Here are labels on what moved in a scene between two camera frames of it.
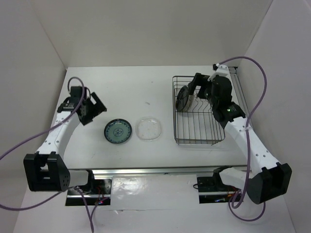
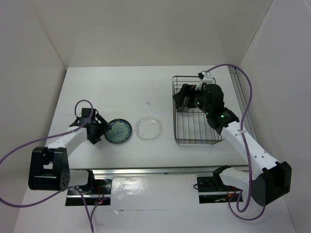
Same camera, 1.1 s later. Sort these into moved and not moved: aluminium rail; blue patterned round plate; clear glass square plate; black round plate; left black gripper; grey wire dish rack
Moved: black round plate; left black gripper
Not moved: grey wire dish rack; blue patterned round plate; clear glass square plate; aluminium rail
